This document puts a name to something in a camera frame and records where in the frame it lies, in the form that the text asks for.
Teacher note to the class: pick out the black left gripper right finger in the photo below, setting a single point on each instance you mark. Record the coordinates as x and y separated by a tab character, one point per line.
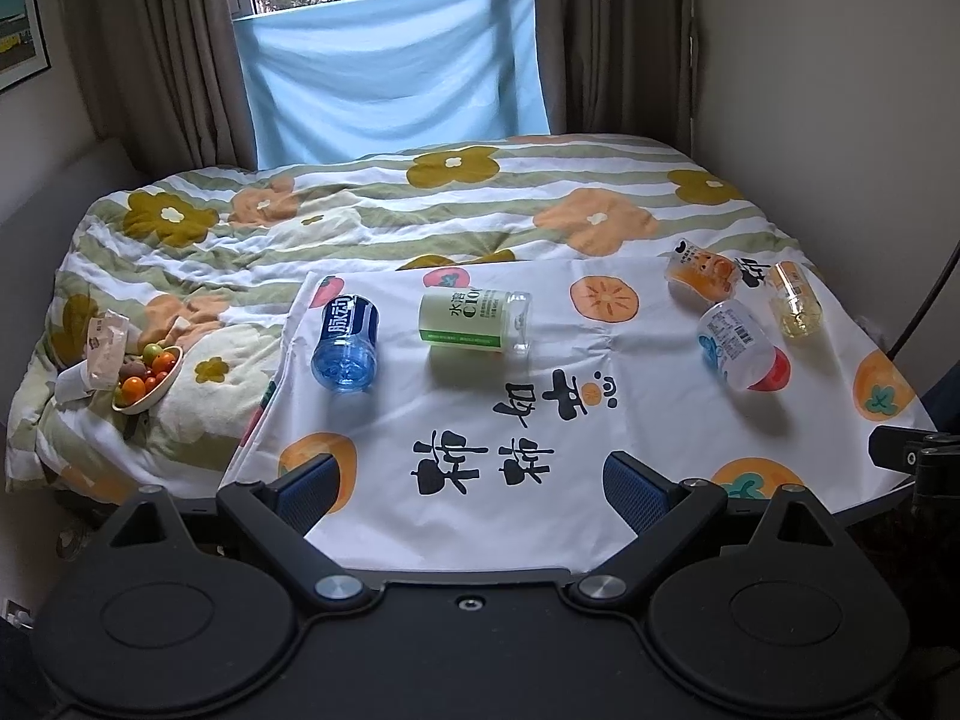
669	521

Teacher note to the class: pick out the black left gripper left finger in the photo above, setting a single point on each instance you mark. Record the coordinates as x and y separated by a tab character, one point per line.
270	521

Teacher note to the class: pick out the white blue-label plastic cup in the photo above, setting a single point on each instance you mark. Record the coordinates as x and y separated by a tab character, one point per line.
738	350

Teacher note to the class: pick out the yellow orange-label plastic cup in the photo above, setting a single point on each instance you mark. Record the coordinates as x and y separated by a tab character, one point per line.
793	301

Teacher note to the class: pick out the orange jelly plastic cup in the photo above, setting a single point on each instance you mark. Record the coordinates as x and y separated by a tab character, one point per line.
710	276

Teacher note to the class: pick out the bowl of small fruits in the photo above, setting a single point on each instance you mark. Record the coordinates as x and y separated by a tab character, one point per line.
145	378

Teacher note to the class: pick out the white persimmon-print cloth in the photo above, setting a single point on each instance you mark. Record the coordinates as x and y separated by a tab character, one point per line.
469	461

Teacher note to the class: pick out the floral striped quilt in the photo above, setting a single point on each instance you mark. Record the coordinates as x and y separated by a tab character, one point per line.
211	260

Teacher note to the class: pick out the snack packet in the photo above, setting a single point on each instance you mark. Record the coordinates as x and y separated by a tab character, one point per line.
106	342

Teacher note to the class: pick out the light blue window cloth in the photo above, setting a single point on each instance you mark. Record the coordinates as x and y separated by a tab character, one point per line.
335	82

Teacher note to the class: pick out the right brown curtain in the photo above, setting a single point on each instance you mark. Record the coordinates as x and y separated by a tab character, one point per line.
622	67

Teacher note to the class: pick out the brown curtain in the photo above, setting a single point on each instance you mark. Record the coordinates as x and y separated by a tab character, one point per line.
164	78
622	67

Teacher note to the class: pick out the left brown curtain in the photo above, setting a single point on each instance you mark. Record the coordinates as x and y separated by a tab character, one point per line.
164	78

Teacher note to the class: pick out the framed wall picture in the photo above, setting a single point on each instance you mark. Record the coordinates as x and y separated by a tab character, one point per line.
23	47

